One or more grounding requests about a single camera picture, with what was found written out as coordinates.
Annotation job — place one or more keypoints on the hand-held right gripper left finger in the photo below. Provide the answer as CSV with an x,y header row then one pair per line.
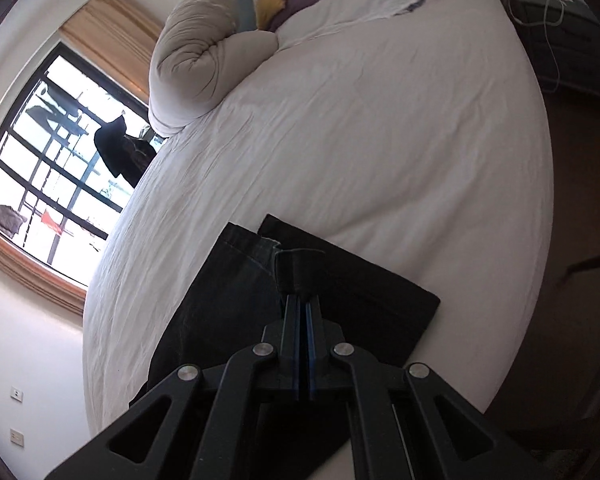
x,y
295,355

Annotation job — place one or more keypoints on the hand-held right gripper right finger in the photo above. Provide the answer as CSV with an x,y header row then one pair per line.
x,y
310,355

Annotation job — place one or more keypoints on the black pants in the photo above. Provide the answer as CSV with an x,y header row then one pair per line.
x,y
219,310

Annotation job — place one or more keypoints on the white bed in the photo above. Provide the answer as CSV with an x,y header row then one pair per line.
x,y
360,135

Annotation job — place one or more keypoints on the hanging dark clothing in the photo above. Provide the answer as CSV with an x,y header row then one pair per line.
x,y
122,150

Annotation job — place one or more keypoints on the barred window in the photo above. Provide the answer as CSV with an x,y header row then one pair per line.
x,y
54,160

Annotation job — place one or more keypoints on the rolled beige duvet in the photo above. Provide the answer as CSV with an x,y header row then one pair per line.
x,y
199,55

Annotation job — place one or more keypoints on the beige curtain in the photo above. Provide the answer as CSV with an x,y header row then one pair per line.
x,y
110,40

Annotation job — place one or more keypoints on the dark nightstand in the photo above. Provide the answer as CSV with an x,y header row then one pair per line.
x,y
555,35

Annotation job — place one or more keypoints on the white wall socket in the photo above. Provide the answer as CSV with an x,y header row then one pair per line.
x,y
16,394
17,438

